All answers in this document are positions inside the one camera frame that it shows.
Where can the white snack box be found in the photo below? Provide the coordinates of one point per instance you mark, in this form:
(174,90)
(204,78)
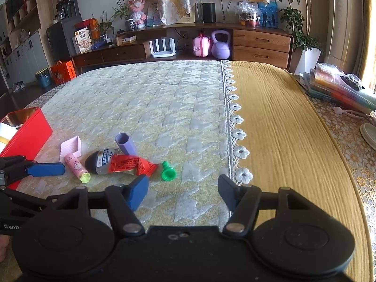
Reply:
(82,42)

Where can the pink tube with yellow cap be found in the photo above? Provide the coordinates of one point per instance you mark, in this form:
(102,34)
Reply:
(75,167)

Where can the quilted pale mat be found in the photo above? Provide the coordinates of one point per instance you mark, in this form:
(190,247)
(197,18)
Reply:
(147,102)

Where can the black patterned pouch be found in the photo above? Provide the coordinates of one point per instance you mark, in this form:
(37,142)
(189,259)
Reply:
(351,82)

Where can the purple hexagonal container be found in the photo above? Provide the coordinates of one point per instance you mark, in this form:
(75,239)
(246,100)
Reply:
(126,145)

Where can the pink plush doll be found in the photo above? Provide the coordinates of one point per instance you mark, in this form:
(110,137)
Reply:
(138,11)

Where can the purple kettlebell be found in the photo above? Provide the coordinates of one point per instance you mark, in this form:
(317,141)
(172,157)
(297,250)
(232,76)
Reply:
(221,48)

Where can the black mini fridge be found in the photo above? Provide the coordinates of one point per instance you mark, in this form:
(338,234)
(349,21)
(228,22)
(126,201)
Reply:
(60,39)

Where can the tall potted tree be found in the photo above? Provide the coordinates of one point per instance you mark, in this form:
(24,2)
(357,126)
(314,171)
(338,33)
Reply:
(292,17)

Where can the stack of books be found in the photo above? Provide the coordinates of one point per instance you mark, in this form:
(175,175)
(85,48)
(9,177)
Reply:
(332,91)

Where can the white router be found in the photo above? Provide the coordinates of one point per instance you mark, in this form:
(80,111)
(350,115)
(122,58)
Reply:
(162,53)

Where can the blue picture card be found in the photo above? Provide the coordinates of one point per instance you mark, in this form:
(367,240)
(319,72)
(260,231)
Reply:
(268,16)

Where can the round pale lid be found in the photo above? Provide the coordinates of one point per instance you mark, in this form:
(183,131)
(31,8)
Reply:
(369,136)

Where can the person's left hand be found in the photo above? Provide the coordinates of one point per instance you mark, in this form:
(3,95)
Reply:
(3,248)

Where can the black cylinder speaker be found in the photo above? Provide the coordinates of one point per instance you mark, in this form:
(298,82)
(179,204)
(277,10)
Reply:
(209,12)

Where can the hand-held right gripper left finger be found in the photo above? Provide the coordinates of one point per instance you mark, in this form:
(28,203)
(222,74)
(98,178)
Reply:
(138,192)

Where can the red metal tin box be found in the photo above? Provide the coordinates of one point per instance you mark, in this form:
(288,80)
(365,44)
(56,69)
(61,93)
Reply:
(29,132)

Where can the plastic bag of snacks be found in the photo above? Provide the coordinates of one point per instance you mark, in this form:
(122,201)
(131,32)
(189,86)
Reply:
(247,14)

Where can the blue bucket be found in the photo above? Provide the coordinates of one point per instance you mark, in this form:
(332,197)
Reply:
(43,78)

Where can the pink plastic tray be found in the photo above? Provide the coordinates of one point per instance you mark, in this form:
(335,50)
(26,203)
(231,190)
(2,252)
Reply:
(72,147)

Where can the yellow curtain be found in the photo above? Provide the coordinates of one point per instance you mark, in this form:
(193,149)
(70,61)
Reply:
(370,41)

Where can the black coffee machine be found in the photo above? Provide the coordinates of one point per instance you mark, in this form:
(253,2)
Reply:
(68,7)

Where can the orange gift bag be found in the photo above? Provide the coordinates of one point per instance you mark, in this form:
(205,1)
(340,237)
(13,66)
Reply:
(91,26)

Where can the green plastic cap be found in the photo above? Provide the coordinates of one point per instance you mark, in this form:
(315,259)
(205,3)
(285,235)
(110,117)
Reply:
(168,173)

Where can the yellow ribbed mat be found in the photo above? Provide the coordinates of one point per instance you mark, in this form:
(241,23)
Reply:
(279,138)

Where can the small leafy potted plant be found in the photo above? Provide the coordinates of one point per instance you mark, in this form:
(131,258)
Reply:
(103,26)

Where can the potted plant in striped pot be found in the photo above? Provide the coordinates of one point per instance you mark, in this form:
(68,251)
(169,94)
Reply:
(129,24)

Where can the orange carton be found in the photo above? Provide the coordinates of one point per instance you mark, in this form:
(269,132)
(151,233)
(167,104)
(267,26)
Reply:
(63,72)

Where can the wooden wall cabinet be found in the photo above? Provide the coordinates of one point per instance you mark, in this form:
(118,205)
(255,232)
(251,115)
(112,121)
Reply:
(23,50)

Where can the wooden TV cabinet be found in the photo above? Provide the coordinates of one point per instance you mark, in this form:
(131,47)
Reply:
(258,44)

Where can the lace tablecloth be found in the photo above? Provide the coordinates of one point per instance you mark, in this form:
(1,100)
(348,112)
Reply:
(352,161)

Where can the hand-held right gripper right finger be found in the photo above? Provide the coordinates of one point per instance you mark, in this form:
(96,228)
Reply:
(227,189)

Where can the white square planter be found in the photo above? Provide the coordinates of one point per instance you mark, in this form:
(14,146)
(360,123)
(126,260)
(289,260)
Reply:
(308,61)

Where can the covered standing air conditioner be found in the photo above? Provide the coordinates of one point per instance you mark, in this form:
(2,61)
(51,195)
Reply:
(343,20)

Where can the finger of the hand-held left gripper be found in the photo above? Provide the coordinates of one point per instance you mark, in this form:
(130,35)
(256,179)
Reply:
(23,198)
(47,169)

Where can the small white box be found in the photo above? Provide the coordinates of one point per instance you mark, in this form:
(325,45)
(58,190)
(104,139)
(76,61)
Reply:
(126,40)

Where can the red snack packet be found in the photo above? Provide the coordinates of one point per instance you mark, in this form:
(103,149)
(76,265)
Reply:
(126,164)

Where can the pink toy suitcase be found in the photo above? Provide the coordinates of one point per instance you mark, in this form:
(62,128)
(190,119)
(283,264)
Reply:
(201,46)

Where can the blue toy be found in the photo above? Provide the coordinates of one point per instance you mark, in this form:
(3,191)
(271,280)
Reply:
(98,45)

